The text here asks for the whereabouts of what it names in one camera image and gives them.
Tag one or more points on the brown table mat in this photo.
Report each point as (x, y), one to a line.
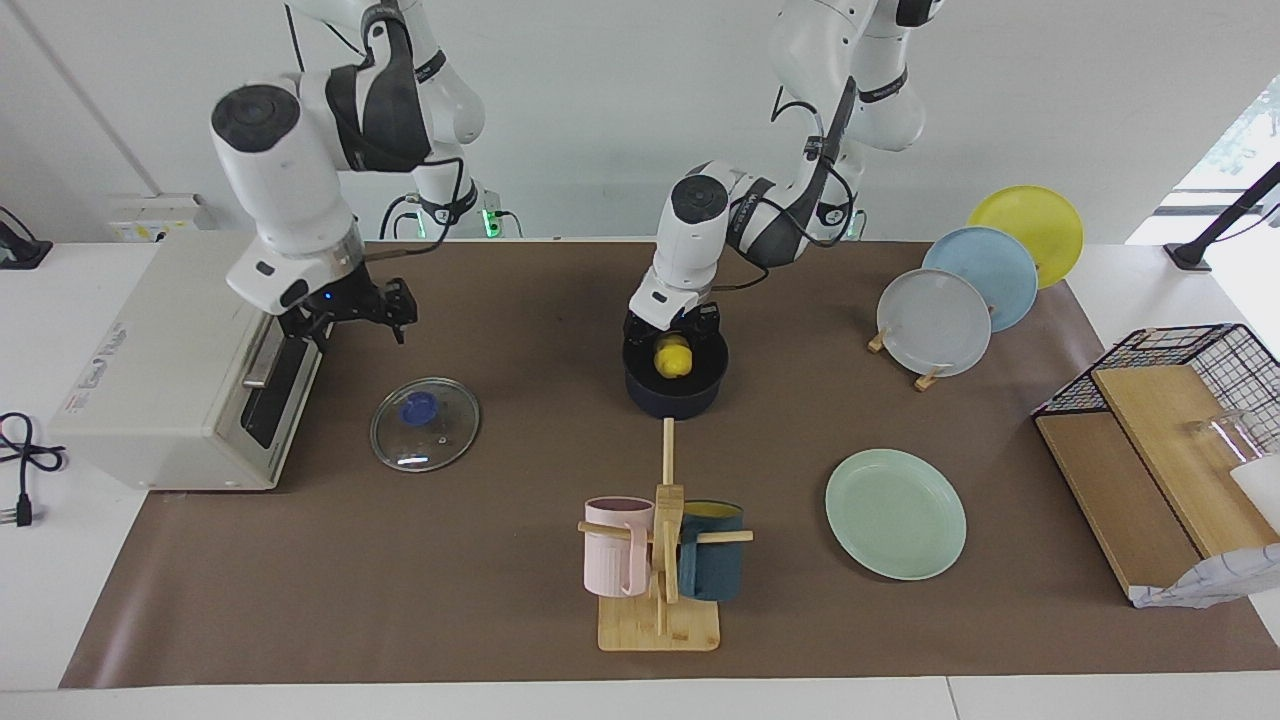
(500, 560)

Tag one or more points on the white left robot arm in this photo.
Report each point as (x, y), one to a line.
(700, 230)

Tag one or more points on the yellow plate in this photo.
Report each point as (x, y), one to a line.
(1040, 220)

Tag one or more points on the wooden mug tree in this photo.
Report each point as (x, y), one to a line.
(660, 625)

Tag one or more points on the white checked cloth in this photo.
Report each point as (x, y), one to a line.
(1210, 580)

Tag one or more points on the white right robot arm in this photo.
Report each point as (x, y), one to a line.
(290, 190)

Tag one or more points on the beige toaster oven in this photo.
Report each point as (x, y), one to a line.
(160, 380)

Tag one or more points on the dark teal mug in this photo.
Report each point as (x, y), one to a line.
(712, 570)

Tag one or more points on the black camera stand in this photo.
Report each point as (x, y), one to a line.
(1215, 228)

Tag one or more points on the mint green plate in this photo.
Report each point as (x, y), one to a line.
(895, 515)

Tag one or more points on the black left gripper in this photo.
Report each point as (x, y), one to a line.
(676, 322)

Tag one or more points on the grey plate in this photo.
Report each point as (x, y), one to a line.
(935, 322)

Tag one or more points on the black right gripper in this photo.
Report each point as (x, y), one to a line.
(350, 305)

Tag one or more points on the pink mug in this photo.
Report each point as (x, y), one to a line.
(615, 555)

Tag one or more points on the glass lid with purple knob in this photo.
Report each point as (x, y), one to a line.
(425, 425)

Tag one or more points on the clear glass cup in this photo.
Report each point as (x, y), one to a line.
(1225, 432)

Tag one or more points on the white wall socket box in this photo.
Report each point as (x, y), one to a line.
(160, 215)

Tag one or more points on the light blue plate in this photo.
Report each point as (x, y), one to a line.
(990, 270)

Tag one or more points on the black clamp base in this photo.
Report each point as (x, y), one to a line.
(22, 252)

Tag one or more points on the wooden plate rack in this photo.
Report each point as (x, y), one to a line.
(928, 380)

